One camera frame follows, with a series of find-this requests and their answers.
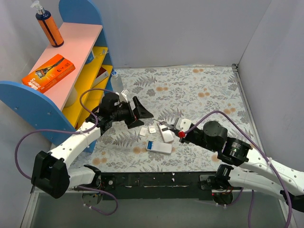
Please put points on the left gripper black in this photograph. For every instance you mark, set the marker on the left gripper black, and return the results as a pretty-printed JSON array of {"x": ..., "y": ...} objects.
[{"x": 132, "y": 115}]

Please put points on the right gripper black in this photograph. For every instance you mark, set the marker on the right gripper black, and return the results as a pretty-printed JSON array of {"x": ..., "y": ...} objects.
[{"x": 178, "y": 130}]

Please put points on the white slim remote control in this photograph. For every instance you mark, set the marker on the white slim remote control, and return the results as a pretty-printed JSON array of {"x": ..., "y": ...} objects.
[{"x": 165, "y": 133}]

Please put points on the metal tweezers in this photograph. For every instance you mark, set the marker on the metal tweezers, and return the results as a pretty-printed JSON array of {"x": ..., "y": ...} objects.
[{"x": 170, "y": 126}]

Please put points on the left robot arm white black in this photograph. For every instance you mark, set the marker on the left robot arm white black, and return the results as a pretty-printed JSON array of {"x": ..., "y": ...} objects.
[{"x": 52, "y": 172}]

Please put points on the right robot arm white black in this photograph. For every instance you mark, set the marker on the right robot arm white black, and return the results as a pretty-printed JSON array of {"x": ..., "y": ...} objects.
[{"x": 243, "y": 166}]

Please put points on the clear plastic bottle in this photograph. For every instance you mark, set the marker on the clear plastic bottle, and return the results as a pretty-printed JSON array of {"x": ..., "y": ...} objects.
[{"x": 116, "y": 82}]

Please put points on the floral table mat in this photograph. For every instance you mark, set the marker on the floral table mat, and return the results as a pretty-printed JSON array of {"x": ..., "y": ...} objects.
[{"x": 169, "y": 93}]

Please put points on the white box on shelf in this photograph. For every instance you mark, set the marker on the white box on shelf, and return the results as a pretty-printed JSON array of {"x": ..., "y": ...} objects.
[{"x": 101, "y": 75}]

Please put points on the white jar under shelf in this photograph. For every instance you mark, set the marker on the white jar under shelf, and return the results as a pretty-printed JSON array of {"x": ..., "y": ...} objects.
[{"x": 72, "y": 98}]

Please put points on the blue pink yellow shelf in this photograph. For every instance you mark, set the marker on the blue pink yellow shelf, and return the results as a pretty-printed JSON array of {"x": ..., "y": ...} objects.
[{"x": 51, "y": 95}]

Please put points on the orange razor box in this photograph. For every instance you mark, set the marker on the orange razor box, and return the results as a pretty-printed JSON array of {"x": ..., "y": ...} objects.
[{"x": 49, "y": 74}]

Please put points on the orange pump bottle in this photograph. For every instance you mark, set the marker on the orange pump bottle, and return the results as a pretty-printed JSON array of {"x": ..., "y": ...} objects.
[{"x": 48, "y": 25}]

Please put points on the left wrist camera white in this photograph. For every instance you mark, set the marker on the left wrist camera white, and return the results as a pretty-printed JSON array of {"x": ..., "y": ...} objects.
[{"x": 123, "y": 96}]

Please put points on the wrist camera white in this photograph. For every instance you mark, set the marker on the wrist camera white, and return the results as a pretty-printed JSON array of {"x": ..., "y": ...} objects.
[
  {"x": 123, "y": 96},
  {"x": 182, "y": 124}
]

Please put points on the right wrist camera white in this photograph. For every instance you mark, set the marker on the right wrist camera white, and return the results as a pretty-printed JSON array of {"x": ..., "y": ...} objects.
[{"x": 182, "y": 124}]

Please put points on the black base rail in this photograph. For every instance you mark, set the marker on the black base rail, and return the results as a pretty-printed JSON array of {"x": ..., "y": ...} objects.
[{"x": 164, "y": 185}]

